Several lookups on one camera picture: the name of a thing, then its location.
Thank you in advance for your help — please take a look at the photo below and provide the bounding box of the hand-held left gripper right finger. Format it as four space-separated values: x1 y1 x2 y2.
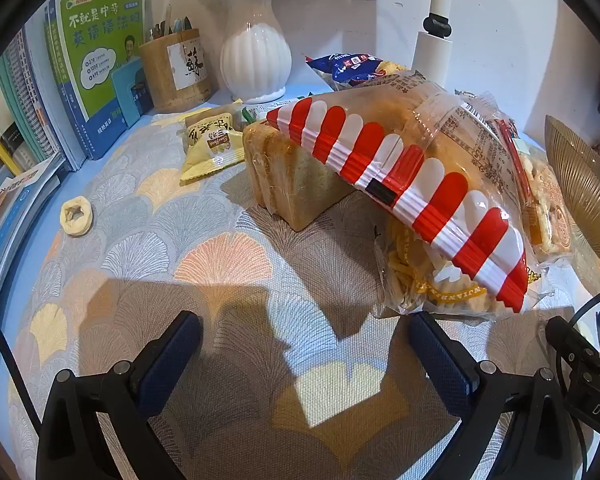
407 311 581 480

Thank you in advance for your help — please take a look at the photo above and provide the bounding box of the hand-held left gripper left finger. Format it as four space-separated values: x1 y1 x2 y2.
35 310 203 480

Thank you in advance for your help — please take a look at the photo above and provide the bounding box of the clear yellow noodle snack packet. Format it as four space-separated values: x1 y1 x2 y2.
372 217 546 318

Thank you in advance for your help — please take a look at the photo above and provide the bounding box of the amber ribbed glass bowl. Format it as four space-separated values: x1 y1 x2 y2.
545 115 600 281

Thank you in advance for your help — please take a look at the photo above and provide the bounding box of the red striped bread bag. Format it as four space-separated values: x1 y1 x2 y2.
242 70 531 316

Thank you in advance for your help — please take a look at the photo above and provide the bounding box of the blue snack bag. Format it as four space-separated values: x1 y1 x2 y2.
305 52 411 91

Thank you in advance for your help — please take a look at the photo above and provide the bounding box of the fan patterned tablecloth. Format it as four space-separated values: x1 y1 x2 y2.
10 105 600 480

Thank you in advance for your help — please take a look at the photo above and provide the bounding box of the stack of flat books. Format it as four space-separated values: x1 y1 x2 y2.
0 155 73 366

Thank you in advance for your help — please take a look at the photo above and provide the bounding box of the green white snack packet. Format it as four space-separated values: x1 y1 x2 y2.
240 102 273 126

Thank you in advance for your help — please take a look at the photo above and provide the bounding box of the teal card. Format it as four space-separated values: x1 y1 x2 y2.
111 57 154 125

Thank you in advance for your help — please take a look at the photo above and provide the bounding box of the wooden pen holder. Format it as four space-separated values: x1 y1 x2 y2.
139 29 216 113

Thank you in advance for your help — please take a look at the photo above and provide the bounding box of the row of upright books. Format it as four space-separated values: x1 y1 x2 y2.
0 0 88 176

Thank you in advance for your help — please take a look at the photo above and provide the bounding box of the white ribbed vase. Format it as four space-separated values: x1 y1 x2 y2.
220 0 292 106

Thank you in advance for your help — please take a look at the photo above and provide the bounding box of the white desk lamp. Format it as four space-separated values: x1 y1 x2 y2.
412 0 456 73

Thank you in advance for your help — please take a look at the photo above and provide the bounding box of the bunch of pens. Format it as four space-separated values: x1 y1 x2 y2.
147 4 196 43

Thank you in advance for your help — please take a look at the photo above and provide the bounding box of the green cover book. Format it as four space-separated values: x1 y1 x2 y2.
55 0 148 123

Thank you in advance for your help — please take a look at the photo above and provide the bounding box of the black cable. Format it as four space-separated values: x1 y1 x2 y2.
0 295 43 431
567 280 600 326

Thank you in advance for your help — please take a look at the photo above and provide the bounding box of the beige ring-shaped object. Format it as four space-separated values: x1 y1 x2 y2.
60 199 95 236

